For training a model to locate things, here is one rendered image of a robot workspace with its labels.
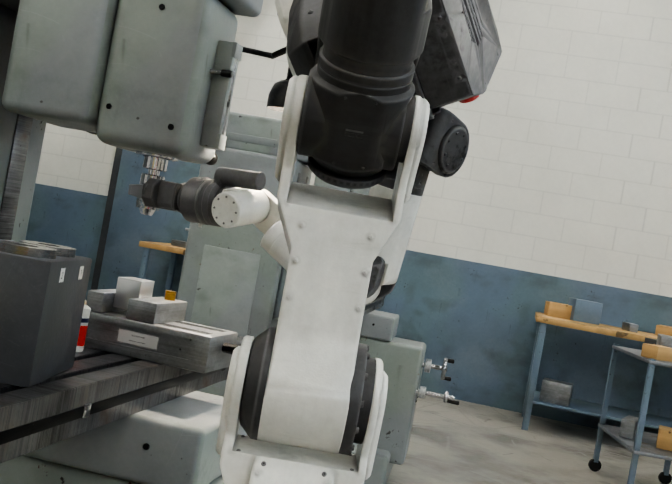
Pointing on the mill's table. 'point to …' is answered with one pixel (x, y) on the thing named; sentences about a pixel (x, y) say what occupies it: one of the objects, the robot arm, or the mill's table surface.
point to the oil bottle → (83, 328)
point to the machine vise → (155, 337)
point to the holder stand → (39, 309)
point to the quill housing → (162, 69)
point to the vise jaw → (156, 310)
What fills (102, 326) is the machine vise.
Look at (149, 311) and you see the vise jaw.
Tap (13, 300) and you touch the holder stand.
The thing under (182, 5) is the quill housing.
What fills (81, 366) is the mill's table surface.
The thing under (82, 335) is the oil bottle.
